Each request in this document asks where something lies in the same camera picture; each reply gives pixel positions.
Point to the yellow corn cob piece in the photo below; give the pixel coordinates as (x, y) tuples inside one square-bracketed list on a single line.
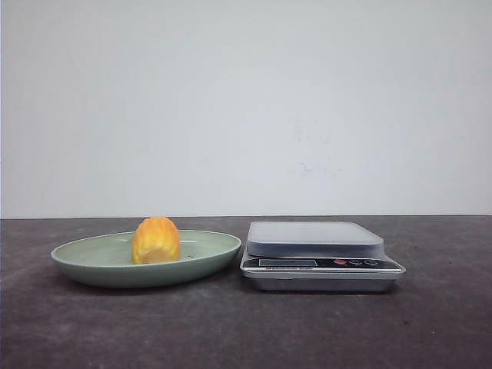
[(155, 240)]

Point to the silver digital kitchen scale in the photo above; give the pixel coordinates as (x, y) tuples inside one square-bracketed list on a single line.
[(333, 256)]

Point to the green shallow plate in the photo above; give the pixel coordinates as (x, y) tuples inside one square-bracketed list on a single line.
[(105, 260)]

